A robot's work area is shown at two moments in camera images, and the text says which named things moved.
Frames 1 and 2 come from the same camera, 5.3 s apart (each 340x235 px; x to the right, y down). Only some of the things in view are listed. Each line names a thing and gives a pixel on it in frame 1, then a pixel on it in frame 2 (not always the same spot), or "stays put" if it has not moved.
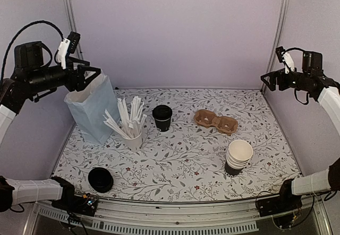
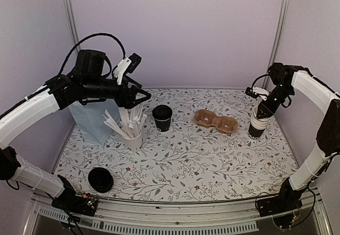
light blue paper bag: x=90 y=104 stays put
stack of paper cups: x=239 y=153 to x=258 y=125
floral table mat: x=197 y=144 stays put
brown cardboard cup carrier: x=208 y=118 stays put
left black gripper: x=79 y=83 to x=129 y=102
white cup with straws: x=127 y=127 stays put
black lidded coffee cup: x=162 y=114 stays put
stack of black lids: x=101 y=180 stays put
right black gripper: x=275 y=74 to x=269 y=110
